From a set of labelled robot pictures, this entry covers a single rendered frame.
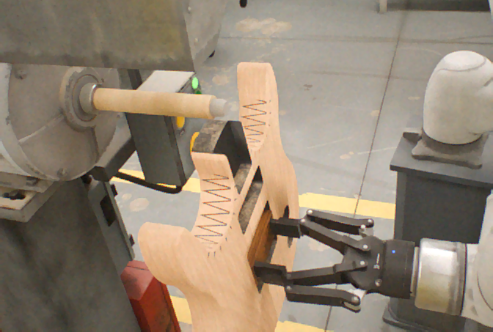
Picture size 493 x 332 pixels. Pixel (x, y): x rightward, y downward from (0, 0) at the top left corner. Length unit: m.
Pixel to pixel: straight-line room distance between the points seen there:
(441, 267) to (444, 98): 0.78
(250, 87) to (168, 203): 1.86
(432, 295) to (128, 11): 0.48
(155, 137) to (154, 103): 0.33
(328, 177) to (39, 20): 2.11
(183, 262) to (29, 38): 0.27
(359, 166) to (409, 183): 1.11
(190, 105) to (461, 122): 0.89
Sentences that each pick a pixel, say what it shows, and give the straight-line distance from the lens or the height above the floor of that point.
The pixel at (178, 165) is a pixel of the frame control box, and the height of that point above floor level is 0.98.
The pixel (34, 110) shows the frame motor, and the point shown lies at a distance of 0.73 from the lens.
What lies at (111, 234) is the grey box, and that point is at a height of 0.78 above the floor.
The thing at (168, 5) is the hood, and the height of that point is 1.45.
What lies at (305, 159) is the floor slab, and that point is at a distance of 2.66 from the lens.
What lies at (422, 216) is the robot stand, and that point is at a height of 0.52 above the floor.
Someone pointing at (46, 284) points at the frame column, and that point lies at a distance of 1.05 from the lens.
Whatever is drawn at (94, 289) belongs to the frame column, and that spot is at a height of 0.76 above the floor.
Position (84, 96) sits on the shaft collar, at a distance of 0.76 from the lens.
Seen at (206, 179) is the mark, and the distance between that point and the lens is 0.61.
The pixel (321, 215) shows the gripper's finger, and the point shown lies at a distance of 0.76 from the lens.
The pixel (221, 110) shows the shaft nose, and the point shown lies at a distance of 0.67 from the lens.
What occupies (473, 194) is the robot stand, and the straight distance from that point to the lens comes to 1.49.
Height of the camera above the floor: 1.59
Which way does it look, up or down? 35 degrees down
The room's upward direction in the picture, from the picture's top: 9 degrees counter-clockwise
